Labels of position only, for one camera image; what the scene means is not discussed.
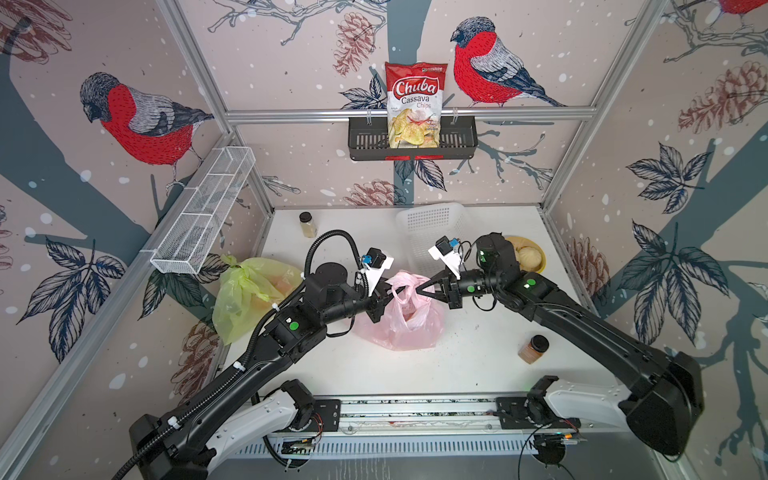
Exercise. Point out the Chuba cassava chips bag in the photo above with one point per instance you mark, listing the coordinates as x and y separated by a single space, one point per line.
414 104

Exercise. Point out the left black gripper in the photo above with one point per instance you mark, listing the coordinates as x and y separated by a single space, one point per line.
379 300

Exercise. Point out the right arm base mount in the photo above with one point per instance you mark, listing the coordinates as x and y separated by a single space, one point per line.
519 413

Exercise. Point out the orange spice jar black lid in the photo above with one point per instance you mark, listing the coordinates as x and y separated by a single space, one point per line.
534 349

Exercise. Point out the yellow bamboo steamer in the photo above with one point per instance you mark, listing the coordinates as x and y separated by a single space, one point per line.
519 242

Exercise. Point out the right white bun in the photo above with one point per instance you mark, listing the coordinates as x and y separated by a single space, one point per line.
529 258

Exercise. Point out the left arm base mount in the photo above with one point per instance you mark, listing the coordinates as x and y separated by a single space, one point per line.
324 416

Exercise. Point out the white perforated plastic basket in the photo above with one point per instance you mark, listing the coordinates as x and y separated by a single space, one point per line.
419 228

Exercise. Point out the pale spice jar black lid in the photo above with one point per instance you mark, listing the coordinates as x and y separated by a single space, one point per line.
307 224

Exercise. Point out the green plastic bag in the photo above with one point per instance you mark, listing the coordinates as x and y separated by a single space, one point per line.
247 292

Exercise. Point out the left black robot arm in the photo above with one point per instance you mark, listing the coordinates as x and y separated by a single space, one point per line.
190 441

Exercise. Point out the pink plastic bag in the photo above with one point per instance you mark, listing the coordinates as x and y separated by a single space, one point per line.
410 321

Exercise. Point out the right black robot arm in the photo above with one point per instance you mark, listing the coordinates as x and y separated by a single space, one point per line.
665 391

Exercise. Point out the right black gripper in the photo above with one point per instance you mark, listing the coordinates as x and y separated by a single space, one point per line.
449 293

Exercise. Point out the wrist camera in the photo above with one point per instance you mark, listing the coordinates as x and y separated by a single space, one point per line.
374 263
447 250

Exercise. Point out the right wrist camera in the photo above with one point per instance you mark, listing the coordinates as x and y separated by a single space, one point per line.
447 250

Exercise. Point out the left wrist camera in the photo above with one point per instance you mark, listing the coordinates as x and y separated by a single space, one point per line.
374 263

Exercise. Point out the black wall basket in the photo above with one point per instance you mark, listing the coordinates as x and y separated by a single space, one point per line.
379 140

